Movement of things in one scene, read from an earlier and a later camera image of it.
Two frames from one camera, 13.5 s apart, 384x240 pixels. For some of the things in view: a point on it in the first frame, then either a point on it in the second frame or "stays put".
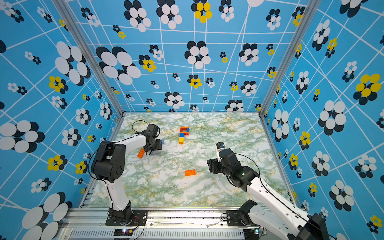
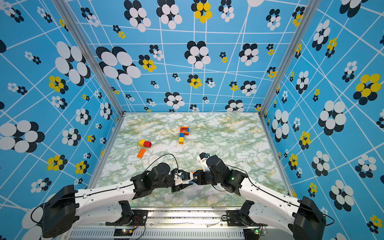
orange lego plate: x=184 y=129 stays put
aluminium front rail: x=91 y=224 stays put
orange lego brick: x=141 y=153 stays put
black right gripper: x=213 y=165 → x=200 y=180
